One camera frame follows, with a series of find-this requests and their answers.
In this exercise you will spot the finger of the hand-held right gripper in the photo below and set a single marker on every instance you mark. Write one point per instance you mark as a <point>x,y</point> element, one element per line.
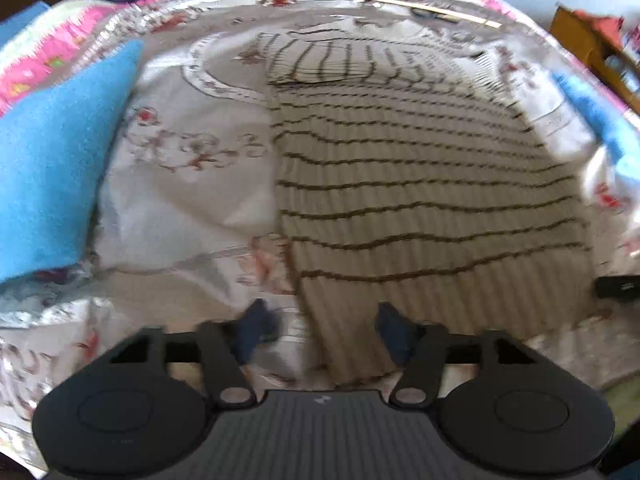
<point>617,286</point>

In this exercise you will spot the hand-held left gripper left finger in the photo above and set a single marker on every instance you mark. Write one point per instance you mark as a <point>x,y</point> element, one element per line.
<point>255,330</point>

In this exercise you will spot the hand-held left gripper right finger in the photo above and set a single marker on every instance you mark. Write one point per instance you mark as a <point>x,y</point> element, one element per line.
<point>395,332</point>

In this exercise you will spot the cream brown-striped knit sweater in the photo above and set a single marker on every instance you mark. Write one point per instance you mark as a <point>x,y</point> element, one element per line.
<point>400,185</point>

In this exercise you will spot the floral bedspread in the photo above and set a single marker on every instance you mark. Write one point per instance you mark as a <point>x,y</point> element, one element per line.
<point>190,210</point>

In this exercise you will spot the small blue towel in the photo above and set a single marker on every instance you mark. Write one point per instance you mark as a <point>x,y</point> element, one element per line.
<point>605,115</point>

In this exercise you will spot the wooden side cabinet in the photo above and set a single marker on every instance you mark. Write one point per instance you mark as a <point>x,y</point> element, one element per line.
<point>575,45</point>

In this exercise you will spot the red cloth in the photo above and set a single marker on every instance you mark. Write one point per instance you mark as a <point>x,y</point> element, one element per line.
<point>602,22</point>

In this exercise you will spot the large blue towel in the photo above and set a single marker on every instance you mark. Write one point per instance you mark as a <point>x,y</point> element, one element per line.
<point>50,160</point>

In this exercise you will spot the thin wooden stick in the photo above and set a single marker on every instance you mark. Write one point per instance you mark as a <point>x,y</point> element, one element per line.
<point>400,2</point>

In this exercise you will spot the pink floral quilt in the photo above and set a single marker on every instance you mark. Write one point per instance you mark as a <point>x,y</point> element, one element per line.
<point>65,45</point>

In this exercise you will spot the blue pillow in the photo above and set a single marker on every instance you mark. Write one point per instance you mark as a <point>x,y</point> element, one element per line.
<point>20,22</point>

